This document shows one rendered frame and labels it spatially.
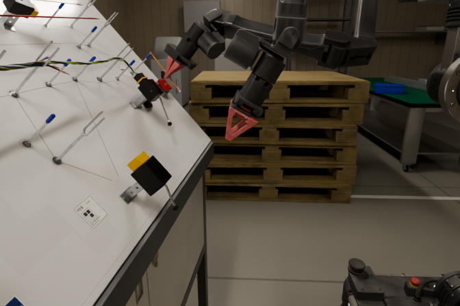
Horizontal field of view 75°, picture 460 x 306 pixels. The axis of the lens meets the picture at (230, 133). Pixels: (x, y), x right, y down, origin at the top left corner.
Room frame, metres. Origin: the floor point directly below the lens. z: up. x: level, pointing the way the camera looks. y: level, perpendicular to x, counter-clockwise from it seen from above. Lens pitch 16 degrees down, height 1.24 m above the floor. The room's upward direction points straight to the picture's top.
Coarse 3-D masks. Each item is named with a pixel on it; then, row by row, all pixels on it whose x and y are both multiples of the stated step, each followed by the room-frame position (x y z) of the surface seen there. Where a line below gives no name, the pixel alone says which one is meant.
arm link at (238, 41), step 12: (240, 36) 0.65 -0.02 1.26; (252, 36) 0.65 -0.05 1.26; (288, 36) 0.62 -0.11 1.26; (228, 48) 0.64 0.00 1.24; (240, 48) 0.64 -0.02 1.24; (252, 48) 0.65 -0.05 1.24; (276, 48) 0.63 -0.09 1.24; (288, 48) 0.63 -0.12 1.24; (240, 60) 0.65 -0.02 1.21; (252, 60) 0.64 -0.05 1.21
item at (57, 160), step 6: (102, 120) 0.51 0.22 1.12; (96, 126) 0.51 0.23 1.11; (84, 132) 0.52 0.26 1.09; (90, 132) 0.51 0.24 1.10; (78, 138) 0.52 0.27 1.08; (72, 144) 0.52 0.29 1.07; (66, 150) 0.52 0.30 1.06; (60, 156) 0.52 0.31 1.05; (54, 162) 0.52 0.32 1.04; (60, 162) 0.53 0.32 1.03
